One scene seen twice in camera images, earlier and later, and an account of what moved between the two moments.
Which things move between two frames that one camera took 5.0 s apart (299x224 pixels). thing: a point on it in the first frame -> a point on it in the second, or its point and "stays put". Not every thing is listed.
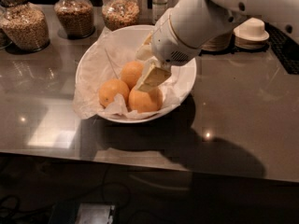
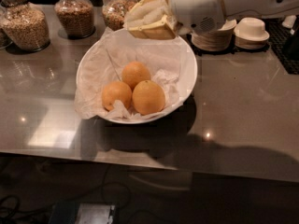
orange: x=144 y=101 stays put
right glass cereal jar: x=120 y=10 stays put
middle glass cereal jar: x=75 y=11 stays put
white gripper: x=172 y=45 -> x=196 y=7
